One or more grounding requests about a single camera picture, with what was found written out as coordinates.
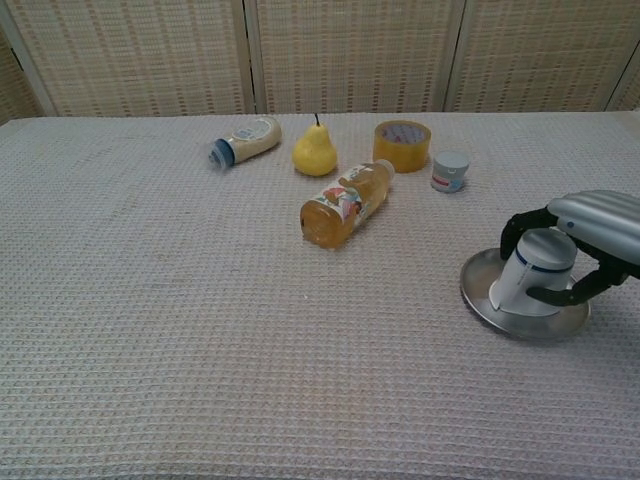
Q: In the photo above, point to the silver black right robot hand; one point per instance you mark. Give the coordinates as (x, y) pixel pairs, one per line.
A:
(605, 220)

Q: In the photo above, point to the white paper cup blue print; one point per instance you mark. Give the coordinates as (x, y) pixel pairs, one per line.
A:
(542, 257)

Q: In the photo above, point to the silver metal plate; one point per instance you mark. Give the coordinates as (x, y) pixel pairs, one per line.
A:
(479, 285)

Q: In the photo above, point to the woven bamboo screen panel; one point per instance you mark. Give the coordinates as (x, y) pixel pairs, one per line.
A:
(540, 55)
(140, 55)
(15, 95)
(629, 92)
(350, 55)

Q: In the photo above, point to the small white lidded jar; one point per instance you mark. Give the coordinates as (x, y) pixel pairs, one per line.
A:
(450, 172)

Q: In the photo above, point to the brown packing tape roll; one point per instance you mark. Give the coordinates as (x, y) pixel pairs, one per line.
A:
(400, 156)

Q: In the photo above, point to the amber juice bottle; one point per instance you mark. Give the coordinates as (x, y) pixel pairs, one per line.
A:
(345, 205)

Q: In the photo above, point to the yellow pear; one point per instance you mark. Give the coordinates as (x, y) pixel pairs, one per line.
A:
(315, 155)

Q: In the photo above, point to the mayonnaise squeeze bottle blue cap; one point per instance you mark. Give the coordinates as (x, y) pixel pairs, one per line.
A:
(255, 140)

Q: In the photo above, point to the beige woven tablecloth with fringe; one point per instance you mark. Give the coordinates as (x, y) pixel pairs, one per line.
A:
(175, 325)

